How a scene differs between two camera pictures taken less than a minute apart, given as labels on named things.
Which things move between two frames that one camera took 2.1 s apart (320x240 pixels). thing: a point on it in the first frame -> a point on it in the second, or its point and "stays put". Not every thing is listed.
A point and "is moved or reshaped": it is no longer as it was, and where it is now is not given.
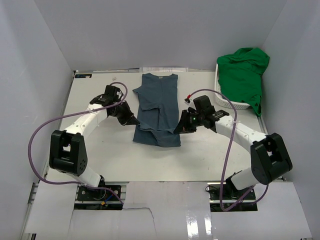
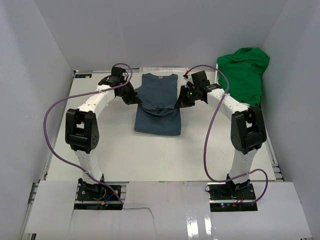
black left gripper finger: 125,115 -> 128,93
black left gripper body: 112,114 -> 124,83
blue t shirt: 159,113 is moved or reshaped
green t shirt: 239,76 stays put
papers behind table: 163,69 stays put
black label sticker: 83,75 stays put
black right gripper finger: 183,124 -> 188,96
